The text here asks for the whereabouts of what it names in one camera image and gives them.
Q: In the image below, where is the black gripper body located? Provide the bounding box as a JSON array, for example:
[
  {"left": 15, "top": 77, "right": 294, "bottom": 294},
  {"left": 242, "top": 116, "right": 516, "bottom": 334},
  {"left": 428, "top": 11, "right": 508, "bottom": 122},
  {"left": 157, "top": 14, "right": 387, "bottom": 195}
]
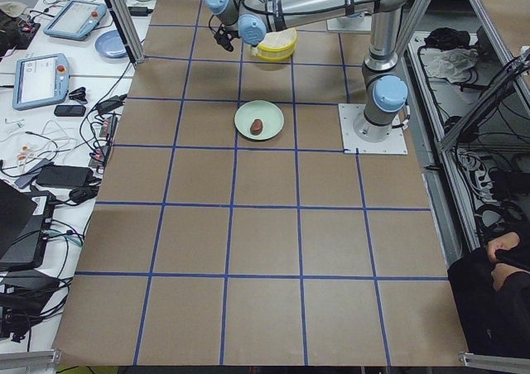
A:
[{"left": 208, "top": 15, "right": 240, "bottom": 52}]

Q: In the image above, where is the brown bun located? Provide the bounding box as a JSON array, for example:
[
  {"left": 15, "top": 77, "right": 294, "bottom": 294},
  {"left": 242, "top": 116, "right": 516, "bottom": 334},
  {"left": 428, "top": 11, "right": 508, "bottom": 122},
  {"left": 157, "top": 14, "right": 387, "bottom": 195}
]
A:
[{"left": 249, "top": 118, "right": 263, "bottom": 136}]

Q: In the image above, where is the person hand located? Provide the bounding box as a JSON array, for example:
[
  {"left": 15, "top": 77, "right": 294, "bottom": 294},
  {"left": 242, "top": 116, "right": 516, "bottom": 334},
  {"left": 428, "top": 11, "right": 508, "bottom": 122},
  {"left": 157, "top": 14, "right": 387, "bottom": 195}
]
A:
[{"left": 485, "top": 232, "right": 520, "bottom": 264}]

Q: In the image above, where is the light green plate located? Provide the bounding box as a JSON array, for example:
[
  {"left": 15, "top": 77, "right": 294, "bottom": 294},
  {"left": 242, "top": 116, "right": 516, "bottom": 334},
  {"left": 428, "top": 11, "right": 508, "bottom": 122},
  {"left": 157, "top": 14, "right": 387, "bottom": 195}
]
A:
[{"left": 234, "top": 100, "right": 284, "bottom": 141}]

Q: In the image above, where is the black power adapter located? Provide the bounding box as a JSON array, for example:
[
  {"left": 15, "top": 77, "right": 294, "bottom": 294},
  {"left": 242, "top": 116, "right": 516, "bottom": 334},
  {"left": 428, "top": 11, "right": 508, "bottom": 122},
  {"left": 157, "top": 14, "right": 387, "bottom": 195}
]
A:
[{"left": 128, "top": 6, "right": 152, "bottom": 17}]

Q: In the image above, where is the blue plate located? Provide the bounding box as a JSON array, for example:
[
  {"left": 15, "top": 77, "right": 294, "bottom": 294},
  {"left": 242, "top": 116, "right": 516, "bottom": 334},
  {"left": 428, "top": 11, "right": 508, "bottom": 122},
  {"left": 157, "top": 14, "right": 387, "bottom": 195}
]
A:
[{"left": 94, "top": 30, "right": 128, "bottom": 59}]

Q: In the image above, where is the teach pendant upper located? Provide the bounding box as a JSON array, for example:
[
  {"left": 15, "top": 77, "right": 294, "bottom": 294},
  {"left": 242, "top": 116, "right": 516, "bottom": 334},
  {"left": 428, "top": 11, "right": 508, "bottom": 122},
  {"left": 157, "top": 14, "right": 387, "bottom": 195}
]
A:
[{"left": 43, "top": 0, "right": 108, "bottom": 41}]

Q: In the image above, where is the teach pendant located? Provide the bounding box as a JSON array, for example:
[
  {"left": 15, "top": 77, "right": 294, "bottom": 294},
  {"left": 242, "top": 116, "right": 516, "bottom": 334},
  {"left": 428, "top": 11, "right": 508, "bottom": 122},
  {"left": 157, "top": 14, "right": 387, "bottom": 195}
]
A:
[
  {"left": 12, "top": 53, "right": 70, "bottom": 111},
  {"left": 43, "top": 0, "right": 108, "bottom": 41}
]

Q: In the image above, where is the teach pendant lower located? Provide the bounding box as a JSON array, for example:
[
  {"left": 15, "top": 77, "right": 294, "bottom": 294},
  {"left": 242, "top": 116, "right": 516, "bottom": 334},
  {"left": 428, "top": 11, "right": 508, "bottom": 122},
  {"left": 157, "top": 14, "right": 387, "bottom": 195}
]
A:
[{"left": 12, "top": 53, "right": 70, "bottom": 111}]

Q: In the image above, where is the black power brick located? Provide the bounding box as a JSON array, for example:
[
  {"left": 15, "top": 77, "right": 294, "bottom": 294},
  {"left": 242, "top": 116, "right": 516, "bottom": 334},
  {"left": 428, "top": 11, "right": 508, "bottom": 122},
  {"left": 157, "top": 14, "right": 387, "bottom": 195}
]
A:
[{"left": 36, "top": 165, "right": 94, "bottom": 189}]

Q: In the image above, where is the white crumpled cloth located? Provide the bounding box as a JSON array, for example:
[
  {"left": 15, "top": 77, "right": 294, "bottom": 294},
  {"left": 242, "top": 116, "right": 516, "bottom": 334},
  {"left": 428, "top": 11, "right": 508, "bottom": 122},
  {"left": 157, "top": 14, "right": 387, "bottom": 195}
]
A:
[{"left": 426, "top": 48, "right": 479, "bottom": 84}]

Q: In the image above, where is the black laptop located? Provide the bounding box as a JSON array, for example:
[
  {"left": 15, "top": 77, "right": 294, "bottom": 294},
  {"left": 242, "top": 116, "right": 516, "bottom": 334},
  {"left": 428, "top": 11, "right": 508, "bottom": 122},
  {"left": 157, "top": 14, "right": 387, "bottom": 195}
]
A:
[{"left": 1, "top": 181, "right": 55, "bottom": 271}]

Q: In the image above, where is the aluminium frame post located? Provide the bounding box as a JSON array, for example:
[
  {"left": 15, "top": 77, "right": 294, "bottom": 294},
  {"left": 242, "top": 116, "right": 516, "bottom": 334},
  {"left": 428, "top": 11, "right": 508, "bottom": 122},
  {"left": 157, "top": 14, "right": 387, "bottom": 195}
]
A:
[{"left": 104, "top": 0, "right": 145, "bottom": 65}]

